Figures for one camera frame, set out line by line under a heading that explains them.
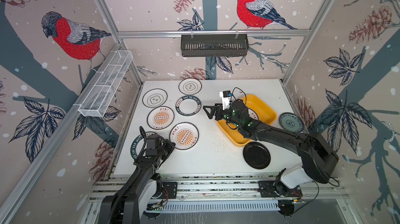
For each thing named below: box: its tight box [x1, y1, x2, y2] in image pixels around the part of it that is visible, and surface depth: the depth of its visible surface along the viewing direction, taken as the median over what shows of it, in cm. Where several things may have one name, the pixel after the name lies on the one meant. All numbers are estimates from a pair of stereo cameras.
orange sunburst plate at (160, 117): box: [146, 106, 175, 130], surface depth 103 cm
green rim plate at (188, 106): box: [175, 94, 202, 117], surface depth 110 cm
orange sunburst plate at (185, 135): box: [169, 121, 200, 151], surface depth 94 cm
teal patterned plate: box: [278, 112, 305, 134], surface depth 100 cm
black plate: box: [242, 141, 271, 170], surface depth 85 cm
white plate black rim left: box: [142, 88, 169, 108], surface depth 113 cm
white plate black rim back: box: [178, 77, 203, 96], surface depth 120 cm
